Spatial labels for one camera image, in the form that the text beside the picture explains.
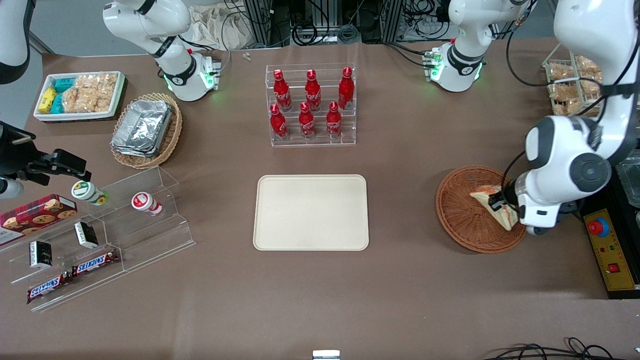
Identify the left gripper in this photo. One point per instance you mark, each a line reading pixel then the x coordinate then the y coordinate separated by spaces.
pixel 506 197

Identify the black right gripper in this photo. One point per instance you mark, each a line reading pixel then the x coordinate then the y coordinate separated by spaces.
pixel 19 159

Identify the triangular sandwich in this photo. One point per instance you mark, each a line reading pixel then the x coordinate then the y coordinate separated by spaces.
pixel 482 196

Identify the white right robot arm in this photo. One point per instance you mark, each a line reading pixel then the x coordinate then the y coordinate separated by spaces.
pixel 175 65

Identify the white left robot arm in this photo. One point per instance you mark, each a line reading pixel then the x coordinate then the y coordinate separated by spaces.
pixel 565 150

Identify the brown round wicker basket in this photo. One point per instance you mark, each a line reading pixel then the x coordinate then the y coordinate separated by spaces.
pixel 457 220

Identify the white rectangular snack tray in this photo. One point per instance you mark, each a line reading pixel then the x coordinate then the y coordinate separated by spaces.
pixel 117 102

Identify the aluminium foil tray stack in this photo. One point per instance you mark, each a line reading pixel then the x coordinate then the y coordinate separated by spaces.
pixel 142 127

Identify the light oval wicker basket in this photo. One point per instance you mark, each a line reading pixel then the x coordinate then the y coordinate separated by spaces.
pixel 172 135

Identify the beige plastic tray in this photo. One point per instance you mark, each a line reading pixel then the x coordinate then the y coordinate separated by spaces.
pixel 310 212

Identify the teal snack packet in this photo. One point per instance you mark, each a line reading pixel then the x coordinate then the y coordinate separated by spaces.
pixel 64 84
pixel 57 104

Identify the yellow snack packet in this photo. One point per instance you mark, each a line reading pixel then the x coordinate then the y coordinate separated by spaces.
pixel 47 100

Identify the green lid yogurt cup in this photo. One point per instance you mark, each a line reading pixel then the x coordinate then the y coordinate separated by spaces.
pixel 86 191

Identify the red plaid cookie box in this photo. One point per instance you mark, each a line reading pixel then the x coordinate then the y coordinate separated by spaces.
pixel 35 217

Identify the clear rice cracker bag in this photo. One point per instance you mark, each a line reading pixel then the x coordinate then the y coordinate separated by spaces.
pixel 90 92

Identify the small black white box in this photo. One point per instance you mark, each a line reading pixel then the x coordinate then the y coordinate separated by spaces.
pixel 41 254
pixel 86 235

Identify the clear acrylic stepped stand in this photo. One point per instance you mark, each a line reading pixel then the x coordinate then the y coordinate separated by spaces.
pixel 160 240
pixel 65 260

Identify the red lid yogurt cup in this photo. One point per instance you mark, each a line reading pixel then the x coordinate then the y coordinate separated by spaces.
pixel 143 201

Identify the yellow emergency stop box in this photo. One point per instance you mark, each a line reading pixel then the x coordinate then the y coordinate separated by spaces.
pixel 612 250

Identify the clear cracker snack bag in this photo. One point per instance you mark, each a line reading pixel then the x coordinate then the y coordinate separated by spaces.
pixel 587 64
pixel 561 72
pixel 562 91

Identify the brown Snickers bar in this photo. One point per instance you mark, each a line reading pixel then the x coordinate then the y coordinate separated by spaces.
pixel 47 288
pixel 95 263

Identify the clear plastic container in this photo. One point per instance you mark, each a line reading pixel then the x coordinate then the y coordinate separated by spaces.
pixel 631 180

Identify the clear acrylic snack bin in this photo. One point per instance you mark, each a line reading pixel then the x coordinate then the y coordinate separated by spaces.
pixel 547 65

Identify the red cola bottle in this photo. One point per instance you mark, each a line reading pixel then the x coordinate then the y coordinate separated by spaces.
pixel 333 122
pixel 281 92
pixel 346 90
pixel 312 92
pixel 278 124
pixel 306 122

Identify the clear acrylic bottle rack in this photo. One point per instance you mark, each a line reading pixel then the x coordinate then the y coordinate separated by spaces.
pixel 320 142

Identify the beige cloth bag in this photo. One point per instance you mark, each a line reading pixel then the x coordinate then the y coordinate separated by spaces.
pixel 215 27

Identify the metal equipment rack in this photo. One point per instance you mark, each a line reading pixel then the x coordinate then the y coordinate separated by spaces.
pixel 265 22

